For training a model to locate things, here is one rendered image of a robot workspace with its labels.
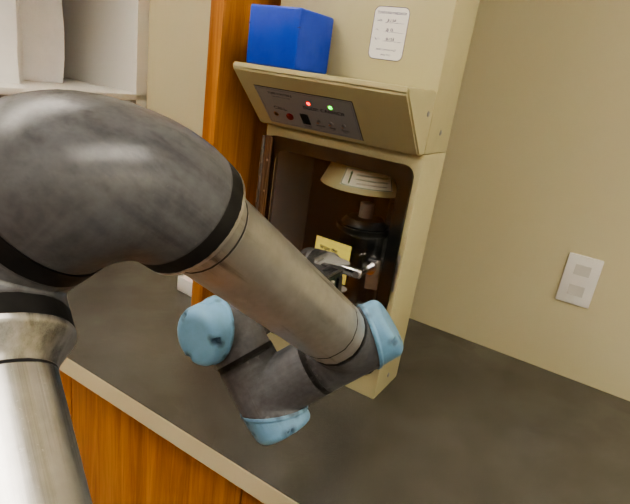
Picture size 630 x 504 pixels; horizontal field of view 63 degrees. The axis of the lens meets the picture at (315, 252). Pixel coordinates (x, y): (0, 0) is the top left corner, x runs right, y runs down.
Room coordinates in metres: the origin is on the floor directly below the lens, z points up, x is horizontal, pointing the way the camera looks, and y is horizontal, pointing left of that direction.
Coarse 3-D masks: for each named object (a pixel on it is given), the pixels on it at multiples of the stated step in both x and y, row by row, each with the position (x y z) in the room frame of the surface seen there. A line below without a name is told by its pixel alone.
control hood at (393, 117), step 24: (240, 72) 0.90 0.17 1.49; (264, 72) 0.87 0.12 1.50; (288, 72) 0.85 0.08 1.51; (336, 96) 0.82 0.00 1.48; (360, 96) 0.79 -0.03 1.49; (384, 96) 0.77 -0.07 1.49; (408, 96) 0.75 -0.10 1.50; (432, 96) 0.83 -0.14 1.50; (264, 120) 0.97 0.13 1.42; (360, 120) 0.83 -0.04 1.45; (384, 120) 0.80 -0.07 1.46; (408, 120) 0.78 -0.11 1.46; (384, 144) 0.84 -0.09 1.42; (408, 144) 0.82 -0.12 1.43
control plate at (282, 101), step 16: (272, 96) 0.90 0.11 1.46; (288, 96) 0.88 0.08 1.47; (304, 96) 0.86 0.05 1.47; (320, 96) 0.84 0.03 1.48; (272, 112) 0.94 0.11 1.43; (288, 112) 0.91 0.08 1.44; (304, 112) 0.89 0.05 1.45; (320, 112) 0.87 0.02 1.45; (336, 112) 0.85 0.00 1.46; (352, 112) 0.83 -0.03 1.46; (320, 128) 0.90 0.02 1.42; (336, 128) 0.88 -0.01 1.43; (352, 128) 0.85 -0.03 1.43
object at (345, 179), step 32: (288, 160) 0.96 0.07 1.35; (320, 160) 0.92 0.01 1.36; (352, 160) 0.89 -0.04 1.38; (384, 160) 0.86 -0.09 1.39; (288, 192) 0.96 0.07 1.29; (320, 192) 0.92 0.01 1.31; (352, 192) 0.89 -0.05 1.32; (384, 192) 0.86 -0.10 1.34; (288, 224) 0.95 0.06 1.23; (320, 224) 0.92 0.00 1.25; (352, 224) 0.88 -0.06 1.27; (384, 224) 0.85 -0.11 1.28; (352, 256) 0.88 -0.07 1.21; (384, 256) 0.85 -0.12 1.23; (352, 288) 0.87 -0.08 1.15; (384, 288) 0.84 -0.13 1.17
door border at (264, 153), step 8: (264, 144) 0.99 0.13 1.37; (272, 144) 0.98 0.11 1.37; (264, 152) 0.99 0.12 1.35; (264, 160) 0.99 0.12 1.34; (264, 168) 0.99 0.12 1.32; (264, 176) 0.98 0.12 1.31; (264, 184) 0.98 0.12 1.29; (264, 192) 0.98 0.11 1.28; (264, 200) 0.98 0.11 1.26; (256, 208) 0.99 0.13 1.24; (264, 208) 0.98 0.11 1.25; (264, 216) 0.98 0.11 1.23
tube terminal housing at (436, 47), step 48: (288, 0) 0.99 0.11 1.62; (336, 0) 0.95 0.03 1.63; (384, 0) 0.90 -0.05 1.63; (432, 0) 0.86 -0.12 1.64; (336, 48) 0.94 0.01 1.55; (432, 48) 0.86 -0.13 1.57; (336, 144) 0.93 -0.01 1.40; (432, 144) 0.87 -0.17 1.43; (432, 192) 0.92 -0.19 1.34; (384, 384) 0.88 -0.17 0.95
